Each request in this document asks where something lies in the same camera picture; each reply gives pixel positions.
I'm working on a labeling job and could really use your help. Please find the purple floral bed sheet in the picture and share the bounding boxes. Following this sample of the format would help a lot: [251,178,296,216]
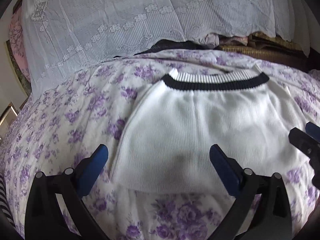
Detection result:
[1,49,319,239]

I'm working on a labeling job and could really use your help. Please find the white lace cover cloth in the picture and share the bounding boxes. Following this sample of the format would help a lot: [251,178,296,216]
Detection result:
[22,0,314,96]

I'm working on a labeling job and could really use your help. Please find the pink folded cloth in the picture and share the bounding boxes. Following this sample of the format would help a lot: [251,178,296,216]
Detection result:
[198,33,248,49]

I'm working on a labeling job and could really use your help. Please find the white black-trimmed knit sweater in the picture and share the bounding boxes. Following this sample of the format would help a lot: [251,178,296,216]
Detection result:
[109,67,307,194]

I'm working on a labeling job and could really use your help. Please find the wooden bedside furniture edge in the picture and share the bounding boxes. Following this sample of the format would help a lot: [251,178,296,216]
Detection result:
[0,102,18,141]

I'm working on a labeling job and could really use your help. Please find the striped black white cloth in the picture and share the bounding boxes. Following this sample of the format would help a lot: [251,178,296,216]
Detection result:
[0,172,15,228]

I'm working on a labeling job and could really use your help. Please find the pink floral pillow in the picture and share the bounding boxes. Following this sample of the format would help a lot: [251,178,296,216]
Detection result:
[9,7,30,82]

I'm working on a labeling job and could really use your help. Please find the black garment under lace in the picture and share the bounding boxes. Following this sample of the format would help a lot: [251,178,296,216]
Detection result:
[113,38,208,58]

